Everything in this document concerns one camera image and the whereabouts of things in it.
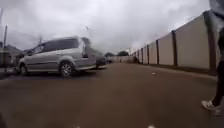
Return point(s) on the silver car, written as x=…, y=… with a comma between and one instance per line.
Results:
x=53, y=56

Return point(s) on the low building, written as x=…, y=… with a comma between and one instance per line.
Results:
x=11, y=55

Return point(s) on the person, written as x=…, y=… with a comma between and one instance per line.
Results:
x=219, y=88

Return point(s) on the dark car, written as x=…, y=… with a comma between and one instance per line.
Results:
x=100, y=60

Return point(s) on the distant pale wall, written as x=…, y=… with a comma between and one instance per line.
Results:
x=120, y=59

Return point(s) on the brown dirt road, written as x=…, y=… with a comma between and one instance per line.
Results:
x=116, y=96

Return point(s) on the pale wall with dark pillars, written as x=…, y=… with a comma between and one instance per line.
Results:
x=193, y=46

